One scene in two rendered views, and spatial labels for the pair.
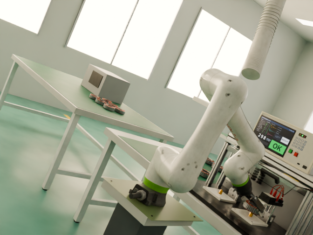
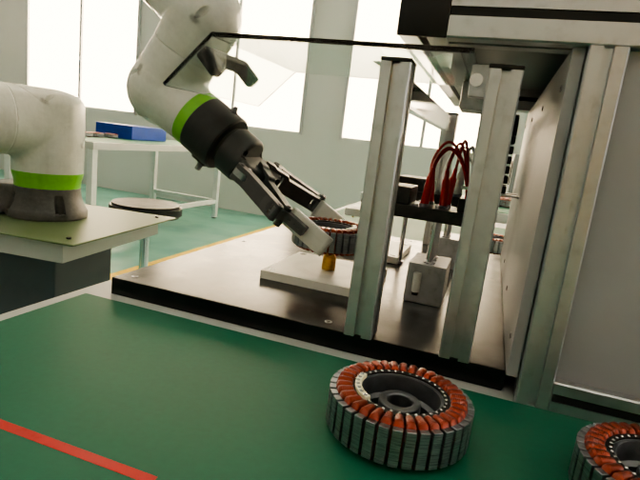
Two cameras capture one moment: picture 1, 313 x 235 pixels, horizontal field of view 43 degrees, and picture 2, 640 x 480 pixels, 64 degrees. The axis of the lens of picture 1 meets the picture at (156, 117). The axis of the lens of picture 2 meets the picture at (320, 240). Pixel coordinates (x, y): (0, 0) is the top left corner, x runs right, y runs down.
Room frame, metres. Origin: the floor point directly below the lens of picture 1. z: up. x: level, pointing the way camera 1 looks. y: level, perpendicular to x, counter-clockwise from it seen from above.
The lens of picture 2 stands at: (1.66, -1.29, 0.97)
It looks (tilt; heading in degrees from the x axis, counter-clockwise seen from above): 11 degrees down; 58
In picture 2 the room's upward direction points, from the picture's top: 7 degrees clockwise
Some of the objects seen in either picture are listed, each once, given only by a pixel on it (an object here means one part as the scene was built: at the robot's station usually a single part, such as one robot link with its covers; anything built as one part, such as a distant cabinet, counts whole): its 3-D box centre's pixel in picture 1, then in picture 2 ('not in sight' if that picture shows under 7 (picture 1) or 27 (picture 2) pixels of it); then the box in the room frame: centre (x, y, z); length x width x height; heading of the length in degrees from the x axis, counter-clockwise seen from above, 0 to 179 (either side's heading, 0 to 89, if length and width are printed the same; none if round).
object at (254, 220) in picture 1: (249, 217); (327, 272); (2.07, -0.68, 0.78); 0.15 x 0.15 x 0.01; 40
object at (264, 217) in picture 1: (266, 216); (428, 278); (2.16, -0.79, 0.80); 0.08 x 0.05 x 0.06; 40
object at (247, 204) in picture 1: (253, 207); (330, 235); (2.07, -0.67, 0.83); 0.11 x 0.11 x 0.04
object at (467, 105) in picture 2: not in sight; (480, 95); (2.18, -0.81, 1.05); 0.06 x 0.04 x 0.04; 40
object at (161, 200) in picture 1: (146, 193); (20, 196); (1.69, -0.09, 0.78); 0.26 x 0.15 x 0.06; 149
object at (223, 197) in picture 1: (219, 194); (366, 246); (2.25, -0.52, 0.78); 0.15 x 0.15 x 0.01; 40
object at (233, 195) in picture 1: (235, 194); (444, 249); (2.35, -0.63, 0.80); 0.08 x 0.05 x 0.06; 40
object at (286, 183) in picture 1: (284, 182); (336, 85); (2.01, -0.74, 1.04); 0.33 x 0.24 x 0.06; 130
